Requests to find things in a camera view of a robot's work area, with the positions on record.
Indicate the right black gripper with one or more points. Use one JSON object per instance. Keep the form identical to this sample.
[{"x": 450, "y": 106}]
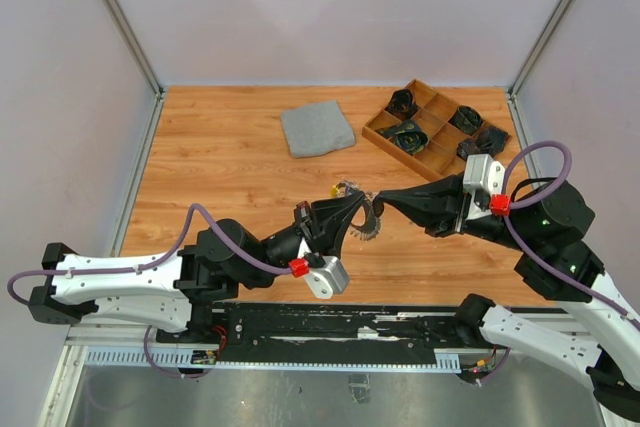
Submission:
[{"x": 438, "y": 204}]

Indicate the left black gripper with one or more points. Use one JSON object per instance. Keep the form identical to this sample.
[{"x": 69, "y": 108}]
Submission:
[{"x": 310, "y": 226}]

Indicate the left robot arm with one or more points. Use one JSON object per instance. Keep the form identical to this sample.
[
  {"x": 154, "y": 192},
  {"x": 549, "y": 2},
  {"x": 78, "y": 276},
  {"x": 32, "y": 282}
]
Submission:
[{"x": 210, "y": 261}]

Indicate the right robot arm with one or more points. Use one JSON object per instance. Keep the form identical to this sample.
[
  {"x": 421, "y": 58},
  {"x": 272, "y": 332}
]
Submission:
[{"x": 547, "y": 226}]

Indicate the rolled dark tie centre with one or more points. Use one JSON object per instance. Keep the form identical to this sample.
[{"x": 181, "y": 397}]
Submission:
[{"x": 407, "y": 136}]

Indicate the rolled dark tie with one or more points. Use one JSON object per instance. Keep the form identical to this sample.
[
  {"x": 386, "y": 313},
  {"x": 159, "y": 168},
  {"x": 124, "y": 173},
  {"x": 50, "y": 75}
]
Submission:
[
  {"x": 491, "y": 141},
  {"x": 402, "y": 104},
  {"x": 466, "y": 119},
  {"x": 407, "y": 136}
]

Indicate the wooden compartment tray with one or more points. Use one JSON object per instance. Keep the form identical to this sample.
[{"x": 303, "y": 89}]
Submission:
[{"x": 438, "y": 159}]

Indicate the rolled dark tie lower right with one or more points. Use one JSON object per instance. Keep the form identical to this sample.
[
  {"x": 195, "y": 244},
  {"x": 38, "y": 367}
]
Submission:
[{"x": 491, "y": 141}]

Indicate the folded grey cloth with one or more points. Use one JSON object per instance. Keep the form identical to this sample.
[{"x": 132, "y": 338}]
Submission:
[{"x": 316, "y": 129}]

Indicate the rolled dark tie top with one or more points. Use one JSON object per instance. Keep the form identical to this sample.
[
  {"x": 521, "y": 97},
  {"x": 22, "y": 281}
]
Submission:
[{"x": 402, "y": 104}]

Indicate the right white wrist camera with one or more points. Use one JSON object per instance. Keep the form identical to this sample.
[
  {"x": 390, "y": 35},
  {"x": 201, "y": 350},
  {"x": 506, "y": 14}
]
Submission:
[{"x": 483, "y": 178}]

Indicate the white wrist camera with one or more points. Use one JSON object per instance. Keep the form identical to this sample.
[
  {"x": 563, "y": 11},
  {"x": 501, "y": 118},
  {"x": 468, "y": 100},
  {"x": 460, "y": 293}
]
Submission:
[
  {"x": 329, "y": 280},
  {"x": 483, "y": 178}
]

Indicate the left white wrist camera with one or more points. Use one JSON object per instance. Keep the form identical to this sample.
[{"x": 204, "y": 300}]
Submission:
[{"x": 329, "y": 280}]

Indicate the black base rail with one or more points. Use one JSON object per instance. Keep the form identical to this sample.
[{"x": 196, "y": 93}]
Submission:
[{"x": 302, "y": 334}]

